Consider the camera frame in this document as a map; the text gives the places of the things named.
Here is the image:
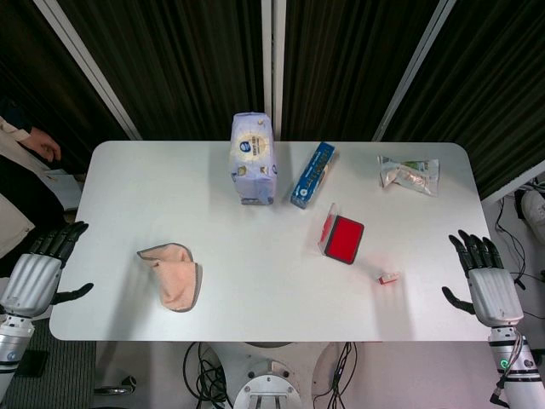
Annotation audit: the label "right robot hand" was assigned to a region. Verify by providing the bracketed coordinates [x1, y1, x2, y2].
[441, 229, 525, 328]

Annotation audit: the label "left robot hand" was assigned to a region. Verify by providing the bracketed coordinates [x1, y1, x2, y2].
[0, 221, 95, 319]

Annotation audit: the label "robot base column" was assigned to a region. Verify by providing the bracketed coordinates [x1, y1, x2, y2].
[208, 341, 341, 409]

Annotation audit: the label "white shoe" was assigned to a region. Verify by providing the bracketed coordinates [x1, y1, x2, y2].
[522, 190, 545, 238]

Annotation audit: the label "person in beige coat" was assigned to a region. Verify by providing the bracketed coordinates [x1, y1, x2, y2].
[0, 98, 65, 278]

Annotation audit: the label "white paper sheet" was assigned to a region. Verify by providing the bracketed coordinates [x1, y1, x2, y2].
[45, 169, 86, 185]

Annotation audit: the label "peach cloth grey trim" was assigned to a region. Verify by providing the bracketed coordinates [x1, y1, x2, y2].
[136, 241, 203, 314]

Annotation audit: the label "crumpled clear snack bag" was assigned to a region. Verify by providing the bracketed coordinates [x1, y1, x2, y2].
[376, 154, 440, 198]

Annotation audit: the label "red ink pad case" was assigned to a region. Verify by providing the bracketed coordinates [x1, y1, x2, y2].
[318, 202, 365, 265]

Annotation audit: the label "blue rectangular box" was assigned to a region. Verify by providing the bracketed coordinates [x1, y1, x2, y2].
[290, 141, 341, 211]

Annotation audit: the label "light purple tissue pack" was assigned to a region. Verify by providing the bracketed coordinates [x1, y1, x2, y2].
[229, 112, 278, 206]

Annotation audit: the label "black floor cables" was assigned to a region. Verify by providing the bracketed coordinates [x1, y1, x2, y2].
[493, 187, 545, 299]

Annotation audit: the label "black cable bundle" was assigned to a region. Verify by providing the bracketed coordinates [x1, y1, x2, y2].
[182, 342, 235, 409]

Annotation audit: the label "white partition frame post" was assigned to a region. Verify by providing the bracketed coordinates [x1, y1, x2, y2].
[261, 0, 287, 141]
[32, 0, 143, 141]
[371, 0, 457, 142]

